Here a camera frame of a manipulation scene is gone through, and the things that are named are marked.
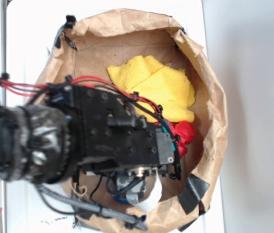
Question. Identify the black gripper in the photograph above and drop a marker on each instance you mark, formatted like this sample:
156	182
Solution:
105	133

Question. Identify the blue plastic bottle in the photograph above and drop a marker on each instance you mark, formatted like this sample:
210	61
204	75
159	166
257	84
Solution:
120	199

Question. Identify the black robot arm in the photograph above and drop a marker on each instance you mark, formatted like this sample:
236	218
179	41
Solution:
34	143

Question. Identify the crumpled red paper ball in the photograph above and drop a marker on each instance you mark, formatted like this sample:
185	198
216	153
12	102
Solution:
186	131

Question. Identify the yellow microfiber cloth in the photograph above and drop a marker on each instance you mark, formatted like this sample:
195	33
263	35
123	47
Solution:
161	84

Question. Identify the brown paper bag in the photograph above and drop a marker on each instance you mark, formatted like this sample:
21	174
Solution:
112	38

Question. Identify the white plastic tray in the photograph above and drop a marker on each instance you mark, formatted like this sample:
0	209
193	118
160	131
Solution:
28	29

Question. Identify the small grey wrist camera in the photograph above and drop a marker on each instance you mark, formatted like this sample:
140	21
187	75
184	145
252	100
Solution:
132	188

